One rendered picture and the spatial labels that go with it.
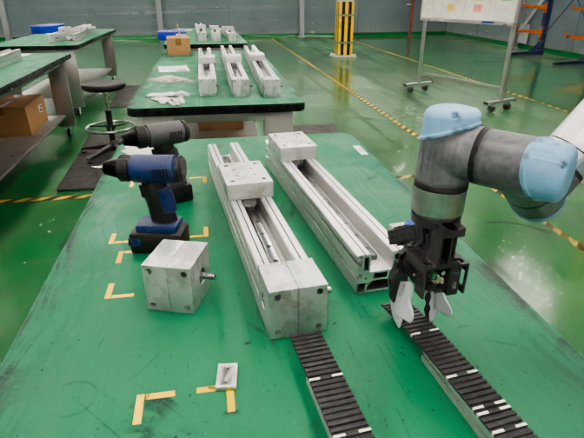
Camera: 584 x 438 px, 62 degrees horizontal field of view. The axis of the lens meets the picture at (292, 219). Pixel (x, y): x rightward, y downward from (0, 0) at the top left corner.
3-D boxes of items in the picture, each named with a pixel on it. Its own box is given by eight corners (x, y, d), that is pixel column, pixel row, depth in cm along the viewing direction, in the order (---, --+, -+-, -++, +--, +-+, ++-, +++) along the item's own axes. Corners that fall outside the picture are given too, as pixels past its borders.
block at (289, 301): (339, 328, 84) (341, 282, 80) (269, 340, 81) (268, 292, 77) (322, 299, 92) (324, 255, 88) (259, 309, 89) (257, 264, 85)
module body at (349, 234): (402, 286, 96) (407, 248, 93) (355, 294, 94) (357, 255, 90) (294, 162, 166) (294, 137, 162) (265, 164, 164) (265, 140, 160)
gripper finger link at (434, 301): (441, 340, 78) (439, 294, 74) (423, 318, 83) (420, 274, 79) (459, 334, 79) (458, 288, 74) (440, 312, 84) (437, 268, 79)
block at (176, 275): (207, 315, 88) (202, 270, 84) (147, 309, 89) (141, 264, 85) (222, 285, 97) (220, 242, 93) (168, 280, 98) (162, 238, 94)
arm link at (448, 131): (475, 117, 59) (412, 107, 64) (460, 201, 64) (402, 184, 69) (498, 108, 65) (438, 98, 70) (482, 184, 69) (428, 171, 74)
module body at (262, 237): (310, 301, 92) (311, 262, 88) (259, 309, 89) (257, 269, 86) (239, 167, 162) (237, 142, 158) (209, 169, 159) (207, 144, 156)
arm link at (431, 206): (404, 177, 72) (453, 174, 74) (401, 206, 74) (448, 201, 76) (429, 196, 65) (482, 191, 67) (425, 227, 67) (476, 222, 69)
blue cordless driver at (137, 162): (188, 255, 107) (177, 161, 98) (99, 254, 108) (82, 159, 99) (195, 240, 114) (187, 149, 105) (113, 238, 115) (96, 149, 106)
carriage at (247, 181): (274, 207, 117) (273, 180, 114) (228, 212, 115) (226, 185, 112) (260, 183, 131) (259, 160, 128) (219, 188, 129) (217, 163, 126)
